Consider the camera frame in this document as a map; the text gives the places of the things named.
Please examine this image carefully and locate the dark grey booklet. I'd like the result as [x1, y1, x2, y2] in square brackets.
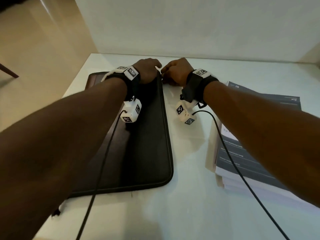
[215, 81, 301, 191]

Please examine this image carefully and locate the person's right forearm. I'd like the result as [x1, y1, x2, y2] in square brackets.
[202, 81, 320, 208]

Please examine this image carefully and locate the person's left hand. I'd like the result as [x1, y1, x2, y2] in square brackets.
[132, 58, 163, 85]

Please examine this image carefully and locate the dark wooden chair leg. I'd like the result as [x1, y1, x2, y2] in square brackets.
[0, 63, 20, 79]

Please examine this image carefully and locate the person's left forearm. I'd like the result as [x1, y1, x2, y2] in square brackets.
[0, 78, 128, 240]

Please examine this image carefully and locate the black wrist strap with marker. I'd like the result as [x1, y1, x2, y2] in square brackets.
[101, 65, 141, 101]
[181, 69, 220, 109]

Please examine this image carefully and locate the person's right hand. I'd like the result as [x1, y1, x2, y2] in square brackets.
[161, 57, 195, 87]

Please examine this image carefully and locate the black cable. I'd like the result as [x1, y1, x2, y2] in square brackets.
[191, 110, 291, 240]
[75, 110, 128, 240]

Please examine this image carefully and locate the white paper stack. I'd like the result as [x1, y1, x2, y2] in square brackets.
[215, 170, 320, 218]

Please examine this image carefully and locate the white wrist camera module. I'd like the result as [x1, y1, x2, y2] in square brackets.
[120, 97, 143, 124]
[175, 100, 197, 127]

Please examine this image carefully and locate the black laptop sleeve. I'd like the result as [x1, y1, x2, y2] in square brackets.
[67, 71, 174, 198]

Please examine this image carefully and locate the small zipper tag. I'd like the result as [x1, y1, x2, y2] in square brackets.
[51, 201, 67, 218]

